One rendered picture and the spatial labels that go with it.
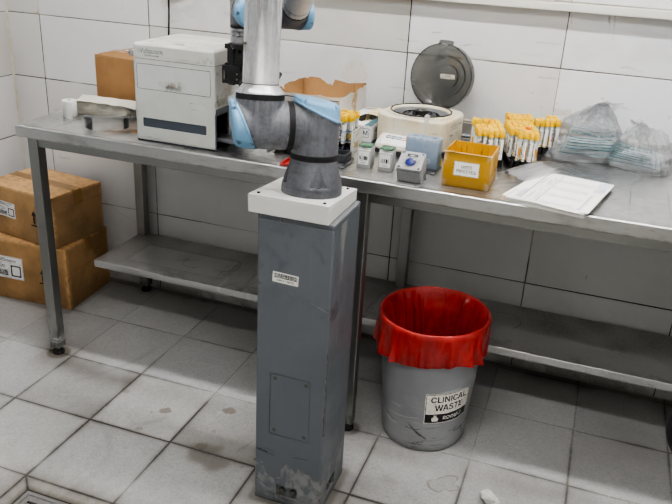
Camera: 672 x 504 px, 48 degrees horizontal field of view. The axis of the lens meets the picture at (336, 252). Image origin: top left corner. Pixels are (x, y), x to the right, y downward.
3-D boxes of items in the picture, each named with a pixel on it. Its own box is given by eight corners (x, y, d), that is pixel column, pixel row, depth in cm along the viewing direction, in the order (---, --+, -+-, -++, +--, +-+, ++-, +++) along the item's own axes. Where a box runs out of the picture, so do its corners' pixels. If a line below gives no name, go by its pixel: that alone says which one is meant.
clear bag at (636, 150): (597, 163, 238) (605, 121, 233) (621, 155, 250) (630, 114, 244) (659, 179, 226) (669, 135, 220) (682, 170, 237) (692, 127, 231)
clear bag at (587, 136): (546, 160, 239) (556, 102, 231) (538, 146, 255) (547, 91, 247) (629, 167, 237) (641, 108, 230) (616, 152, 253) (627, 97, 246)
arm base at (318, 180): (321, 203, 177) (323, 161, 174) (269, 190, 184) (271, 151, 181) (352, 192, 190) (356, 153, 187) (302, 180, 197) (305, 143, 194)
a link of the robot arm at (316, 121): (343, 158, 180) (348, 101, 176) (288, 156, 177) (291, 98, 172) (332, 148, 191) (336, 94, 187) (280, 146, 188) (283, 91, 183)
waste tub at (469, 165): (440, 185, 210) (443, 150, 206) (450, 172, 221) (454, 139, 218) (487, 192, 206) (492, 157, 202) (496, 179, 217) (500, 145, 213)
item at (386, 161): (377, 170, 219) (378, 148, 217) (381, 166, 223) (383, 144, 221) (390, 172, 218) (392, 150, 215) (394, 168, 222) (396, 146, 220)
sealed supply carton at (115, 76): (96, 103, 280) (92, 52, 273) (138, 93, 299) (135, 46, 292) (163, 116, 267) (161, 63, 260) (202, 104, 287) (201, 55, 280)
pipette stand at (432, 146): (401, 169, 222) (404, 136, 218) (409, 164, 227) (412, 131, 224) (434, 175, 218) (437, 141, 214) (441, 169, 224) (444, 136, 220)
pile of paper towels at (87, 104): (66, 111, 266) (64, 98, 264) (84, 106, 275) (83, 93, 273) (126, 120, 258) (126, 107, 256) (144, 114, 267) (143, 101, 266)
